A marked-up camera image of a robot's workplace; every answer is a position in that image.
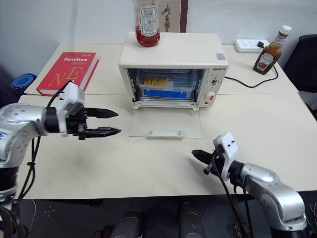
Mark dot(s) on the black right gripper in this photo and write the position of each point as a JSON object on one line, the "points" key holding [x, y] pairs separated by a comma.
{"points": [[217, 161]]}

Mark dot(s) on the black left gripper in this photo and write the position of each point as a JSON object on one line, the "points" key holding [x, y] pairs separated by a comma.
{"points": [[78, 124]]}

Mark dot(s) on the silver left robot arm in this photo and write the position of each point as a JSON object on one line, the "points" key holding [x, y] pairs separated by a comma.
{"points": [[23, 119]]}

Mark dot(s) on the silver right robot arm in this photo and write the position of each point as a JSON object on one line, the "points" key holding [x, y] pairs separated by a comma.
{"points": [[275, 193]]}

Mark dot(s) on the glass toaster oven door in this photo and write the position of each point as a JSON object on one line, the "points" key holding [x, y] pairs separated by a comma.
{"points": [[164, 122]]}

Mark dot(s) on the cream oven timer knob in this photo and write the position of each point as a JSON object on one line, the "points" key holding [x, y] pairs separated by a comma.
{"points": [[210, 95]]}

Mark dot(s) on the clear plastic food container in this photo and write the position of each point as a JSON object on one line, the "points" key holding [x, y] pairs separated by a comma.
{"points": [[163, 93]]}

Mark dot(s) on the cream toaster oven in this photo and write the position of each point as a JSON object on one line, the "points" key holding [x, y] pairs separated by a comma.
{"points": [[173, 54]]}

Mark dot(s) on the red furniture book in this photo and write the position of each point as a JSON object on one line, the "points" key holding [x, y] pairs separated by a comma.
{"points": [[67, 72]]}

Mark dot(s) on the blue rolled mat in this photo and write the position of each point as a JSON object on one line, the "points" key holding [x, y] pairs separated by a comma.
{"points": [[23, 80]]}

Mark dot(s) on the red ketchup bottle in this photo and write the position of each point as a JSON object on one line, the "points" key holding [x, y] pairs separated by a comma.
{"points": [[147, 32]]}

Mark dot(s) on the white power strip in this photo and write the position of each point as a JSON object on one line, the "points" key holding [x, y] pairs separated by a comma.
{"points": [[247, 45]]}

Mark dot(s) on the brown sauce bottle white cap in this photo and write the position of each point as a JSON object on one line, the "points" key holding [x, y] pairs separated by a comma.
{"points": [[268, 55]]}

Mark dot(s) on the black power plug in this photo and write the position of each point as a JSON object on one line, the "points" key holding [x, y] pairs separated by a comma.
{"points": [[260, 44]]}

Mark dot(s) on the framed floral picture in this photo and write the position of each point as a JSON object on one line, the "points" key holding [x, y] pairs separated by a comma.
{"points": [[171, 15]]}

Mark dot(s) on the black chair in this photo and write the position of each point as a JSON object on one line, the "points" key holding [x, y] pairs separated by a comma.
{"points": [[303, 64]]}

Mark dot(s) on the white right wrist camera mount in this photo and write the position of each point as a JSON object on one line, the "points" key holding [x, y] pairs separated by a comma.
{"points": [[229, 145]]}

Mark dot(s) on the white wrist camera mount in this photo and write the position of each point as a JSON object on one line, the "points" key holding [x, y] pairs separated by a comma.
{"points": [[229, 145], [71, 98]]}

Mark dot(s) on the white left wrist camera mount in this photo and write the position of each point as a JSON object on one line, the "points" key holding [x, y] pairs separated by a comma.
{"points": [[71, 98]]}

